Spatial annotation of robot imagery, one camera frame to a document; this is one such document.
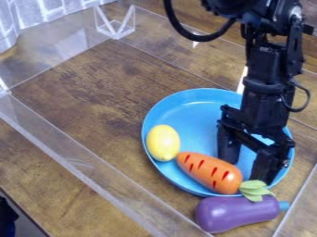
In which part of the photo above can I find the clear acrylic enclosure wall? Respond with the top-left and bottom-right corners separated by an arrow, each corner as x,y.
0,0 -> 317,237

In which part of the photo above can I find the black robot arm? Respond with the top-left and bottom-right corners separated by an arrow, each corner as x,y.
204,0 -> 305,183

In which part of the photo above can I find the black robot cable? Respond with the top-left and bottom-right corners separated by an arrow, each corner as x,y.
162,0 -> 240,43

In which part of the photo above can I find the purple toy eggplant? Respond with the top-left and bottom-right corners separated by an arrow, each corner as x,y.
196,195 -> 291,233

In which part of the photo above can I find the blue plastic plate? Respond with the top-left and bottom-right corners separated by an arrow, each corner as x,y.
142,88 -> 295,187

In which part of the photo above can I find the yellow toy lemon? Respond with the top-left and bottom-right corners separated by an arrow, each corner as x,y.
146,124 -> 181,162

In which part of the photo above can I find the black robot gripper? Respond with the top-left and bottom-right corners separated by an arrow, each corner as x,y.
217,77 -> 295,185

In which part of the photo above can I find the orange toy carrot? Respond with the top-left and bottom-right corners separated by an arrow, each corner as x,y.
176,152 -> 275,202

